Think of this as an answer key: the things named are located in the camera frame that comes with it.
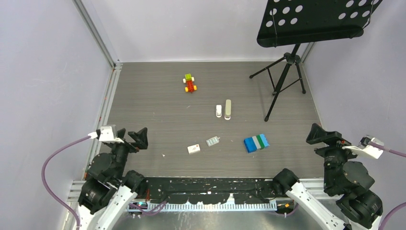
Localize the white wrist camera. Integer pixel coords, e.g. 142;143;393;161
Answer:
88;125;124;143
342;135;384;159

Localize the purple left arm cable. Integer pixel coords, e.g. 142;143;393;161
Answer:
41;136;166;230

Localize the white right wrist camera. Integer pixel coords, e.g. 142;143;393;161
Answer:
342;135;384;159

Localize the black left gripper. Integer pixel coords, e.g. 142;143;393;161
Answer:
109;126;148;181

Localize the black music stand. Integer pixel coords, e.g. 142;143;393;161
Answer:
257;0;381;121

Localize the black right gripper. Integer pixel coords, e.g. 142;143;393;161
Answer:
305;121;366;189

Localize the white staple box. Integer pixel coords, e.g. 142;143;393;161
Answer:
187;144;201;154

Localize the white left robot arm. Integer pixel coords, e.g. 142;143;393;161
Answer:
76;125;148;230

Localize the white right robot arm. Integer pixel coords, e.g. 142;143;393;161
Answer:
272;123;384;230

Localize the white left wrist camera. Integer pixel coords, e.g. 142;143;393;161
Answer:
88;125;124;143

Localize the red green toy brick car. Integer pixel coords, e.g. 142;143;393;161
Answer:
183;74;197;93

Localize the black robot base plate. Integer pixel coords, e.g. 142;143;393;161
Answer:
115;170;305;206

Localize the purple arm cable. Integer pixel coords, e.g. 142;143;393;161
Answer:
266;141;406;230
41;136;166;230

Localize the blue green white brick block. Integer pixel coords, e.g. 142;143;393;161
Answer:
243;134;270;153

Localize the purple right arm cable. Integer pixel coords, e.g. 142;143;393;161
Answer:
266;141;406;230

